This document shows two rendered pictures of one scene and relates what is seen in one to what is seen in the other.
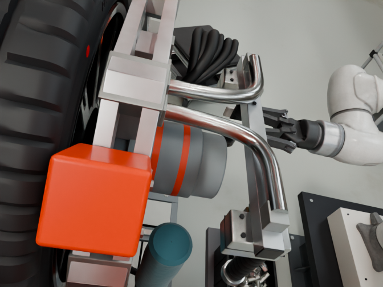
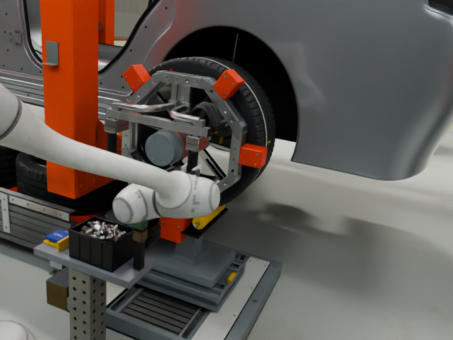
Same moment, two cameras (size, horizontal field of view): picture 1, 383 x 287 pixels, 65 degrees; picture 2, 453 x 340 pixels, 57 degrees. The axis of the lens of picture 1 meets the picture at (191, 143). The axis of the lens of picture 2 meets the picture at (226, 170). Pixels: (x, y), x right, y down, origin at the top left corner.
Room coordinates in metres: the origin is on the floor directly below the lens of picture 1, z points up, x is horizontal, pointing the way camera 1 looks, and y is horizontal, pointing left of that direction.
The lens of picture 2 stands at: (1.45, -1.16, 1.33)
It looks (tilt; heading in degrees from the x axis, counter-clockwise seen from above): 19 degrees down; 124
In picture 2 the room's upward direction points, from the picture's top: 6 degrees clockwise
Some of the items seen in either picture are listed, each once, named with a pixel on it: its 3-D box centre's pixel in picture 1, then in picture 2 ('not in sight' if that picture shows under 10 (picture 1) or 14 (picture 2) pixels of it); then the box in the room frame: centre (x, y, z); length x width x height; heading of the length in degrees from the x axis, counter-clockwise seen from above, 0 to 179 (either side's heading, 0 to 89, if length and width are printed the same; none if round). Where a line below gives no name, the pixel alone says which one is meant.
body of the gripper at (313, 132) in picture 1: (296, 132); not in sight; (0.61, -0.24, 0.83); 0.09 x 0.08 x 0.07; 104
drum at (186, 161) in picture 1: (166, 157); (172, 144); (0.36, 0.04, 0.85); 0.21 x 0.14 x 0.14; 104
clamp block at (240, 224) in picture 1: (254, 235); (116, 123); (0.23, -0.14, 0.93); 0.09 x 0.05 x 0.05; 104
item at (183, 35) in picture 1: (196, 66); not in sight; (1.67, 0.15, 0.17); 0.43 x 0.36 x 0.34; 48
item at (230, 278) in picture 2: not in sight; (187, 270); (0.30, 0.27, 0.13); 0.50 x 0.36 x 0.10; 14
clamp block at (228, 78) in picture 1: (239, 87); (197, 141); (0.56, -0.05, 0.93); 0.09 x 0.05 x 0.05; 104
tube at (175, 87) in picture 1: (219, 57); (192, 105); (0.47, 0.01, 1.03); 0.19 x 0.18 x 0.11; 104
